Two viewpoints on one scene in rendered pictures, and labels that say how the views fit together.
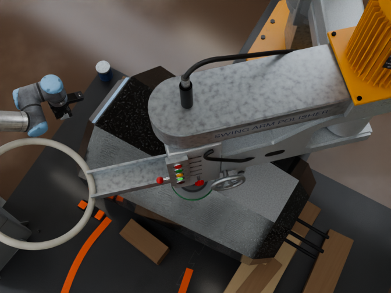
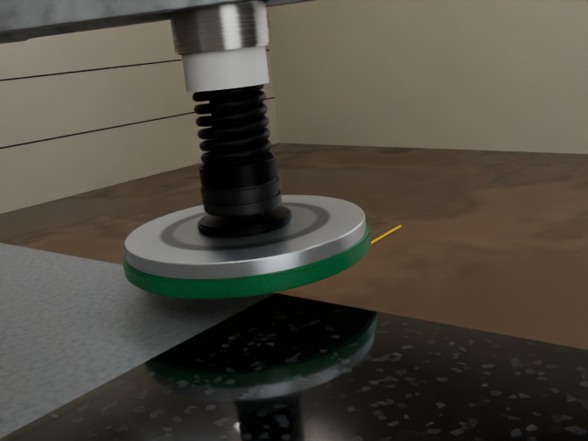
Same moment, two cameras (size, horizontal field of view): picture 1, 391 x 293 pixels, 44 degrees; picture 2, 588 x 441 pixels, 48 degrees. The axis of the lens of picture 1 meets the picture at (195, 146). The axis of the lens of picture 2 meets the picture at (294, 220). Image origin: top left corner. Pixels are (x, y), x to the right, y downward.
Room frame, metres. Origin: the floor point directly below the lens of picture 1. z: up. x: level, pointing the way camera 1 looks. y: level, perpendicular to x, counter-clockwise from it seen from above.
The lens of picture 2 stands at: (1.26, 0.12, 1.04)
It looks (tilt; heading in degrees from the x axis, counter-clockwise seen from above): 15 degrees down; 186
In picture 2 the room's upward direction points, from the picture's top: 6 degrees counter-clockwise
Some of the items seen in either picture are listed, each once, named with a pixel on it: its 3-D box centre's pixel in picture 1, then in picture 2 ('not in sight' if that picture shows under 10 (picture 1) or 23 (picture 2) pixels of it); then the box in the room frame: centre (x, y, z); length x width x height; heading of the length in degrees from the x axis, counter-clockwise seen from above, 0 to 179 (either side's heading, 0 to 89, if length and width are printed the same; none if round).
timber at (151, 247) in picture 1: (145, 242); not in sight; (0.54, 0.35, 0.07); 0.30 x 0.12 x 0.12; 50
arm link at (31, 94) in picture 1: (28, 97); not in sight; (1.01, 0.73, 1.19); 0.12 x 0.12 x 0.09; 20
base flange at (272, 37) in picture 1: (301, 46); not in sight; (1.47, -0.62, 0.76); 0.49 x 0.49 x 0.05; 58
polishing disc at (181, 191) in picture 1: (192, 177); (246, 230); (0.69, 0.02, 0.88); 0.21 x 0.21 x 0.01
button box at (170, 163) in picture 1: (178, 171); not in sight; (0.57, 0.07, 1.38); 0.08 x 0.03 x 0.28; 101
